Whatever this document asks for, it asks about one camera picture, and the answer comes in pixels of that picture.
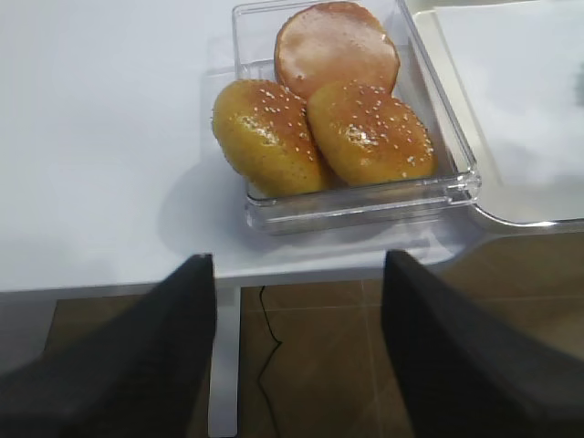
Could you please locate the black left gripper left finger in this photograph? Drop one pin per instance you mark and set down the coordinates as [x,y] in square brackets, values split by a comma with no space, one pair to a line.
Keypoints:
[137,376]

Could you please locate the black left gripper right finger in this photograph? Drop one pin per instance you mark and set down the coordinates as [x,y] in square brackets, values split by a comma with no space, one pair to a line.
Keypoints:
[464,373]

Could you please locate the sesame bun top near tray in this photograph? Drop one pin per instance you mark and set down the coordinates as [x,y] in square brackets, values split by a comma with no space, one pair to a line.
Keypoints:
[367,136]

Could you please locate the sesame bun top far side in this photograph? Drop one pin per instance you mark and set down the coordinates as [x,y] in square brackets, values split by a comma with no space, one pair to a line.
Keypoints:
[263,132]

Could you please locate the clear bun container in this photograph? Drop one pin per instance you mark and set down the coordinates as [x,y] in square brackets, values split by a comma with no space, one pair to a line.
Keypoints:
[455,181]

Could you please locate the large white serving tray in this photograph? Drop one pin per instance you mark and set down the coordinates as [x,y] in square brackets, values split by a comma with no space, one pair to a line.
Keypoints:
[513,72]

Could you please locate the plain brown bun bottom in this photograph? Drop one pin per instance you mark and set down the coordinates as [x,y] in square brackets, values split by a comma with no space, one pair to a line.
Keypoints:
[334,41]

